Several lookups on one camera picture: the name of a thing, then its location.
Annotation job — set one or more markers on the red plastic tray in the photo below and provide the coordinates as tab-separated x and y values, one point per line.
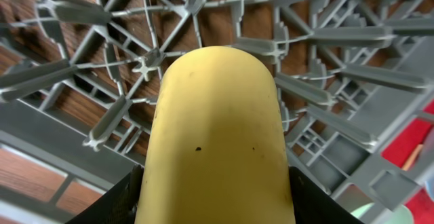
420	205

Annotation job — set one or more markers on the grey dishwasher rack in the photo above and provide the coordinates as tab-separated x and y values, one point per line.
349	76

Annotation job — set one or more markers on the yellow plastic cup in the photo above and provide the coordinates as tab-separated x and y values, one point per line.
216	152

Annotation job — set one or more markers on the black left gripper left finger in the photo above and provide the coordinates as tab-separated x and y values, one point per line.
118	205

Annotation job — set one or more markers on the green saucer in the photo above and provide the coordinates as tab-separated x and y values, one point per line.
401	215

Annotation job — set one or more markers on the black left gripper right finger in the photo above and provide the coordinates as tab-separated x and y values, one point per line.
312	205

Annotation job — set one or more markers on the wooden chopstick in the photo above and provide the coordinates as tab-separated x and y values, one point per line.
412	158

